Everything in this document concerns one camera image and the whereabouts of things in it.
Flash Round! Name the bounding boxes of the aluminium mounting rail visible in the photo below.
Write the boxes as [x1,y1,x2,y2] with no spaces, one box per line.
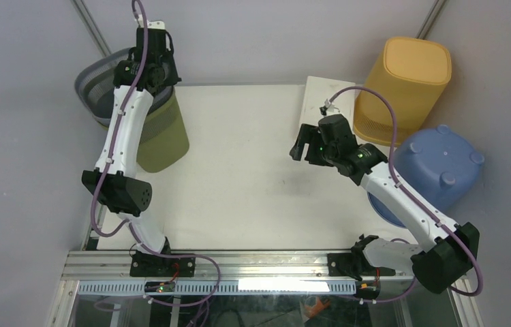
[59,249,469,281]

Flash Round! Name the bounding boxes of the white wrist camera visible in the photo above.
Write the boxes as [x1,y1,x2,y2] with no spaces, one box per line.
[136,14,166,31]
[320,99,341,117]

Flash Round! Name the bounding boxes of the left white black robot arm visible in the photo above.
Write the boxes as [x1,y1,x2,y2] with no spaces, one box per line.
[77,21,189,277]

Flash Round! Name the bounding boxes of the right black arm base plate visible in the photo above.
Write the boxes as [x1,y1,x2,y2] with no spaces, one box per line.
[327,253,396,281]

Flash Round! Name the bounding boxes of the yellow slatted waste bin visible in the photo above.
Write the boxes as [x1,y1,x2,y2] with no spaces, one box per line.
[352,37,452,146]

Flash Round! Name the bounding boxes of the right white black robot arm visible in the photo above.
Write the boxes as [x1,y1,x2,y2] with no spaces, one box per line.
[290,114,480,294]

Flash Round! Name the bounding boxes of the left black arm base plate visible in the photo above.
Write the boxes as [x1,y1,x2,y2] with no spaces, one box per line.
[129,251,196,277]

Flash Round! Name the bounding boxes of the blue plastic bucket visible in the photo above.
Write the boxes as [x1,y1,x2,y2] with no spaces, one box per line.
[392,125,485,213]

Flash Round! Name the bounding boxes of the grey mesh waste bin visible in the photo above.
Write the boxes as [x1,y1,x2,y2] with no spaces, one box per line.
[74,48,183,134]

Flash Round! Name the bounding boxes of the white slotted cable duct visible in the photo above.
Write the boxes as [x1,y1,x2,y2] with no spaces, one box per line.
[78,277,356,296]

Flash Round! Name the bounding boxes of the white perforated plastic tray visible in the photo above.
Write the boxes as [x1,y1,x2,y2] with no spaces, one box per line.
[294,76,357,136]

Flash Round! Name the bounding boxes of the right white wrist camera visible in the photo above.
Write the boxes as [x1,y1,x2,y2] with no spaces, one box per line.
[320,99,341,117]

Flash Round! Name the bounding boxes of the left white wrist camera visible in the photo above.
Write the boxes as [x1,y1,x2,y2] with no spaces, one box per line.
[136,14,166,31]

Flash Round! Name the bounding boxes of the olive green waste bin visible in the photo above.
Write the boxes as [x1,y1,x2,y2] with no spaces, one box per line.
[95,86,189,177]

